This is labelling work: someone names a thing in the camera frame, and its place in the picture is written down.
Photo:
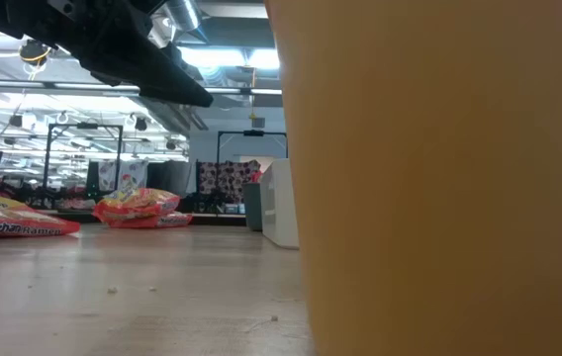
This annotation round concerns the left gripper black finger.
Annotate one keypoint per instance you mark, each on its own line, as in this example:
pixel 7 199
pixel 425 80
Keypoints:
pixel 152 69
pixel 186 62

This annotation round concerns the orange chicken Maruchan noodle packet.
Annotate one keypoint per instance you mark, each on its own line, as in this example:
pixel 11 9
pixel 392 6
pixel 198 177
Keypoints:
pixel 172 221
pixel 14 217
pixel 137 203

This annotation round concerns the red Maruchan noodle packet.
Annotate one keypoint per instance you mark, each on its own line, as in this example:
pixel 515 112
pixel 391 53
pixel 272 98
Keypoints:
pixel 257 177

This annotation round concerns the yellow plastic bin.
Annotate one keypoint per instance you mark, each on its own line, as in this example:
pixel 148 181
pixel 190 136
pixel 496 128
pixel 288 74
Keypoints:
pixel 434 198

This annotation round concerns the white hanging cloth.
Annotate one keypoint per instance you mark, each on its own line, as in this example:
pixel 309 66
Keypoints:
pixel 132 173

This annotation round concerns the grey hanging cloth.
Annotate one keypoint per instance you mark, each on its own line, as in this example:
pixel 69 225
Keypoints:
pixel 172 178

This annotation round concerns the patterned hanging cloth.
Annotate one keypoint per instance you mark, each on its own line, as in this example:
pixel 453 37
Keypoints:
pixel 226 180

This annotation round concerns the teal plastic bin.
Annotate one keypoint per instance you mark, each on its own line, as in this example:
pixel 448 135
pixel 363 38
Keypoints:
pixel 252 207

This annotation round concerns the white plastic bin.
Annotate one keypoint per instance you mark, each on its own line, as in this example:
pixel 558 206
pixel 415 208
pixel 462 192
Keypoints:
pixel 278 207

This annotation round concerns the black overhead camera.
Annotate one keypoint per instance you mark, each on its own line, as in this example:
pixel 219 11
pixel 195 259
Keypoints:
pixel 33 52

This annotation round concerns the silver round ceiling duct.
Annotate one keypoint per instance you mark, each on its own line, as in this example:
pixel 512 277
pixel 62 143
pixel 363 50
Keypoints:
pixel 182 15

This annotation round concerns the grey ceiling rail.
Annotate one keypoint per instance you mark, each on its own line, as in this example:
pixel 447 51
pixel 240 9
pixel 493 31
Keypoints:
pixel 14 85

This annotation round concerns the black metal stand frame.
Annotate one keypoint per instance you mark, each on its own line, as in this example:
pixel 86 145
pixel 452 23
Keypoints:
pixel 253 132
pixel 83 126

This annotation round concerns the black aluminium table frame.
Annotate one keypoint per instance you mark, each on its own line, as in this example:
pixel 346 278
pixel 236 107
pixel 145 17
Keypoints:
pixel 216 220

